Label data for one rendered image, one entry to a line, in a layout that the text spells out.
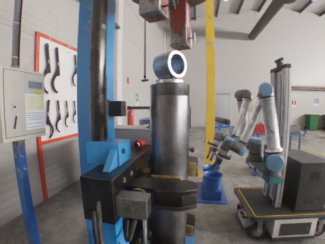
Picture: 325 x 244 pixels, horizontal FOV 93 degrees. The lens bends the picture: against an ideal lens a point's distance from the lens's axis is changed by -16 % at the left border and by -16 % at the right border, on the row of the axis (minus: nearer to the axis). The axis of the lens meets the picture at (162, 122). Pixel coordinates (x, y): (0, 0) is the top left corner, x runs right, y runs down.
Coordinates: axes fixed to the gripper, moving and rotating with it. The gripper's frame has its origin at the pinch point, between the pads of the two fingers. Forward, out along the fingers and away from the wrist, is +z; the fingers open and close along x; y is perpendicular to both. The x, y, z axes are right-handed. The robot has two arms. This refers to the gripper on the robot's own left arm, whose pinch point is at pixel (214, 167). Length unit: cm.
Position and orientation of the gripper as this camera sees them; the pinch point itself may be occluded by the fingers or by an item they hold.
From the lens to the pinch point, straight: 183.6
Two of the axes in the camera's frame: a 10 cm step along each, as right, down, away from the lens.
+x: -2.8, 2.0, -9.4
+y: -8.9, -4.2, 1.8
